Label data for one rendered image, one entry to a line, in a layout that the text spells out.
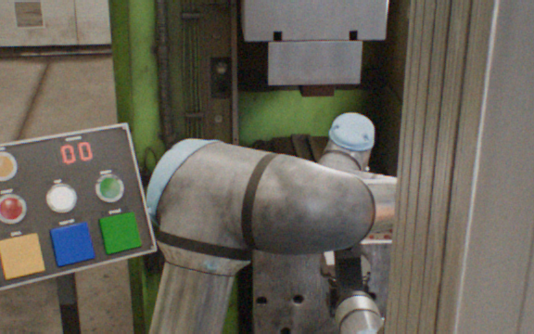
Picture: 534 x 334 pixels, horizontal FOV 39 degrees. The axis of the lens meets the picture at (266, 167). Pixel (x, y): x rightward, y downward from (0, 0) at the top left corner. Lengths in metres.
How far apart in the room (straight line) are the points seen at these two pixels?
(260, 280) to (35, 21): 5.48
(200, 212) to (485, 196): 0.65
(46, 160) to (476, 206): 1.38
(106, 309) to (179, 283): 2.31
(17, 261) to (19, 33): 5.61
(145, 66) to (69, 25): 5.24
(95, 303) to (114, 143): 1.69
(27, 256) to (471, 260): 1.34
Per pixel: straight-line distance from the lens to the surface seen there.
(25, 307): 3.28
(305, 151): 2.03
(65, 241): 1.55
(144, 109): 1.79
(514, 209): 0.24
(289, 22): 1.59
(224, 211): 0.85
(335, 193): 0.85
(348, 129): 1.28
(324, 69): 1.63
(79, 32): 6.99
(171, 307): 0.89
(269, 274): 1.74
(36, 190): 1.56
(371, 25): 1.62
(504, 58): 0.22
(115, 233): 1.58
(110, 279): 3.38
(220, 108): 1.78
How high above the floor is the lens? 1.74
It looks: 23 degrees down
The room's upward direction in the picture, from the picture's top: straight up
